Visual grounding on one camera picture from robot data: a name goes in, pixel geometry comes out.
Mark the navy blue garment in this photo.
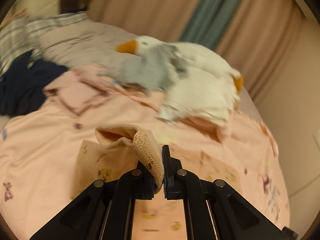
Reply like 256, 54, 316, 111
1, 50, 68, 116

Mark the grey small garment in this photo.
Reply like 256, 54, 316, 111
103, 41, 188, 93

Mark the pink cartoon print garment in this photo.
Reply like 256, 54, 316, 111
71, 124, 164, 199

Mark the white folded garment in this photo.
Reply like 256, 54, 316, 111
158, 67, 240, 128

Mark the striped grey white cloth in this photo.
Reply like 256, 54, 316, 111
1, 12, 88, 74

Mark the pink crumpled garment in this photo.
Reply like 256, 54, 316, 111
43, 64, 116, 116

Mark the pink patterned bed sheet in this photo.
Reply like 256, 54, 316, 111
1, 65, 290, 239

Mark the white goose plush toy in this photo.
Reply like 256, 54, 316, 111
114, 35, 245, 128

